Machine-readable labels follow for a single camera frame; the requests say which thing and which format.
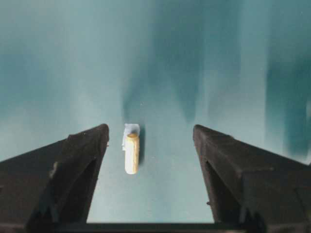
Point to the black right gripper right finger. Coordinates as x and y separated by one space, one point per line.
247 185

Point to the pale tape under rod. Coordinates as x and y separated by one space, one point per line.
128 129

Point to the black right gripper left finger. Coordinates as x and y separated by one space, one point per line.
52 184

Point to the short wooden dowel rod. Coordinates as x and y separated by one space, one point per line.
131 153

